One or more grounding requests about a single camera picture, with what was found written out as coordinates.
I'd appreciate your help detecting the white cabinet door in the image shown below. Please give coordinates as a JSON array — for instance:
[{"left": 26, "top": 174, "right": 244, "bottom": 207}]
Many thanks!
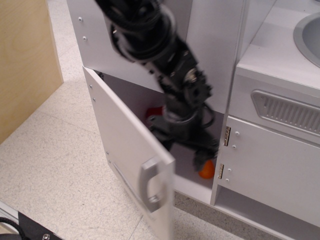
[{"left": 217, "top": 117, "right": 320, "bottom": 226}]

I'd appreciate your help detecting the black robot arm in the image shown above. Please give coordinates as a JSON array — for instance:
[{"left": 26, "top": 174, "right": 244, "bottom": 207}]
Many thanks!
[{"left": 97, "top": 0, "right": 219, "bottom": 172}]

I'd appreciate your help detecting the brass hinge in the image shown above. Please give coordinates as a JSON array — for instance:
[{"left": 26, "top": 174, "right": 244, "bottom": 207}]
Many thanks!
[
  {"left": 223, "top": 126, "right": 231, "bottom": 147},
  {"left": 217, "top": 163, "right": 224, "bottom": 179}
]

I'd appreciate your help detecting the grey vent grille panel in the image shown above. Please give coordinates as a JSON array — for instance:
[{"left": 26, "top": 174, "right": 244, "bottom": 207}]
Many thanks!
[{"left": 251, "top": 89, "right": 320, "bottom": 135}]

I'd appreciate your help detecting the plywood panel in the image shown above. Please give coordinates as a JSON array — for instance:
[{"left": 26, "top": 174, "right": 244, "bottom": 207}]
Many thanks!
[{"left": 0, "top": 0, "right": 63, "bottom": 142}]

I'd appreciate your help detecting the grey fridge door handle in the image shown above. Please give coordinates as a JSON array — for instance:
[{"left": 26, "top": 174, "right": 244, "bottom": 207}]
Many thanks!
[{"left": 138, "top": 157, "right": 161, "bottom": 213}]

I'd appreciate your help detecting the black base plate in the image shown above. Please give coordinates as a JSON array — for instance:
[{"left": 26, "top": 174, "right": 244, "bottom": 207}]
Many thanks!
[{"left": 0, "top": 211, "right": 63, "bottom": 240}]

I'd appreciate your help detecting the silver door emblem trim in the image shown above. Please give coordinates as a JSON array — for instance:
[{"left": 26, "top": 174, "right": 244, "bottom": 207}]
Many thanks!
[{"left": 112, "top": 163, "right": 148, "bottom": 211}]

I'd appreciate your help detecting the red toy object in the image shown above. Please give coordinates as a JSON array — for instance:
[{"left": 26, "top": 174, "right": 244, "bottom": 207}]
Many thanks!
[{"left": 145, "top": 106, "right": 164, "bottom": 124}]

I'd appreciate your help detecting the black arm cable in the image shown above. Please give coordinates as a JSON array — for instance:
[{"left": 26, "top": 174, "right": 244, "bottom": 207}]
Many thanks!
[{"left": 199, "top": 103, "right": 217, "bottom": 130}]

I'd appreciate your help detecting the orange toy fruit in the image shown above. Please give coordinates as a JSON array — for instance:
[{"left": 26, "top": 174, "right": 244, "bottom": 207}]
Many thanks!
[{"left": 198, "top": 160, "right": 215, "bottom": 179}]

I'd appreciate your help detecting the aluminium frame rail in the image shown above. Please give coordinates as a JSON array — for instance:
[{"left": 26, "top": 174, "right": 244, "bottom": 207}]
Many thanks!
[{"left": 0, "top": 201, "right": 19, "bottom": 234}]

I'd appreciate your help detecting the white fridge door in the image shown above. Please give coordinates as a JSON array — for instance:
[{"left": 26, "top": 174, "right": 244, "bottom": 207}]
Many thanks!
[{"left": 83, "top": 67, "right": 175, "bottom": 240}]

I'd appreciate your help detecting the upper brass hinge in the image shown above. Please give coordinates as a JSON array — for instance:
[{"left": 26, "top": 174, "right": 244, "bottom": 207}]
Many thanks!
[{"left": 223, "top": 126, "right": 231, "bottom": 147}]

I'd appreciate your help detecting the lower brass hinge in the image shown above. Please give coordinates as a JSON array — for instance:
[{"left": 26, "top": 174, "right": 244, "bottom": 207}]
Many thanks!
[{"left": 217, "top": 163, "right": 224, "bottom": 179}]

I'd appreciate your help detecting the white toy kitchen counter unit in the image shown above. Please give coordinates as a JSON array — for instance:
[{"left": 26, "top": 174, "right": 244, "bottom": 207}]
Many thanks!
[{"left": 211, "top": 0, "right": 320, "bottom": 240}]

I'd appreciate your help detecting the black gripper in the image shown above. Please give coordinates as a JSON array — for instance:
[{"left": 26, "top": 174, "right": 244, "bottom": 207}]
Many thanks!
[{"left": 148, "top": 116, "right": 219, "bottom": 172}]

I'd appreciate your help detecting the grey sink basin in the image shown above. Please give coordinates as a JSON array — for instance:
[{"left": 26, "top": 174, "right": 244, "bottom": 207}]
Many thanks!
[{"left": 293, "top": 12, "right": 320, "bottom": 68}]

